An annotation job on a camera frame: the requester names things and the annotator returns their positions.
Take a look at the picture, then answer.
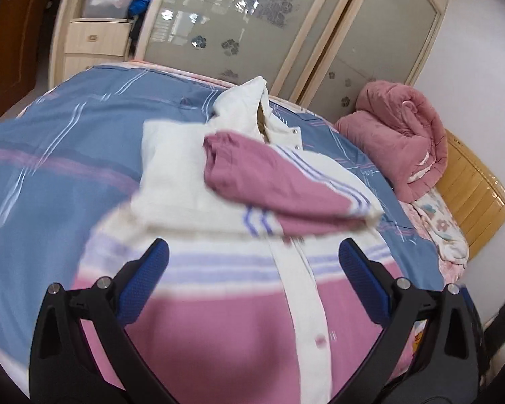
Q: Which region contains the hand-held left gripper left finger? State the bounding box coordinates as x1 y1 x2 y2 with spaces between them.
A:
29 238 181 404

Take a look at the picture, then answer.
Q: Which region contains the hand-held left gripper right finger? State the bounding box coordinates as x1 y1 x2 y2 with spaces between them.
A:
328 238 480 404

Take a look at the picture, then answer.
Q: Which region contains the pink and white hooded jacket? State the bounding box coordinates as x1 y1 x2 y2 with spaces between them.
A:
73 76 417 404

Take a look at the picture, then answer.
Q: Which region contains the white floral blanket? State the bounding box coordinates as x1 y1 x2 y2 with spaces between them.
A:
412 185 470 280

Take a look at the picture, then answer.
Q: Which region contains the pink rolled quilt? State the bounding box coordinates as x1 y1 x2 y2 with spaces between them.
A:
334 80 449 203

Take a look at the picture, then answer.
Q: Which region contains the wooden headboard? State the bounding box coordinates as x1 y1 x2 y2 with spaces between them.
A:
435 128 505 253

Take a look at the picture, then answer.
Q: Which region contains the blue striped bed cover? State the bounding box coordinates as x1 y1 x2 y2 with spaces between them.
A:
0 65 447 346

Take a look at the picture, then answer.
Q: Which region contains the light wooden drawer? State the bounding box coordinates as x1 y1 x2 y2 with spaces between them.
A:
65 19 133 53
61 53 131 82

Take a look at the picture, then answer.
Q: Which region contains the frosted floral sliding door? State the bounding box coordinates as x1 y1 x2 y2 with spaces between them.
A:
135 0 363 93
299 0 453 112

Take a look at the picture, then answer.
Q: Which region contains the light wooden wardrobe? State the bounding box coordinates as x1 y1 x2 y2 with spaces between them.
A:
48 0 453 114

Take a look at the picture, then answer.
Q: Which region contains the brown wooden door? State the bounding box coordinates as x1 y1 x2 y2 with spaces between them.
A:
0 0 64 123

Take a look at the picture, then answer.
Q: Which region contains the blue garment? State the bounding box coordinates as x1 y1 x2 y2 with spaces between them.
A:
128 0 154 18

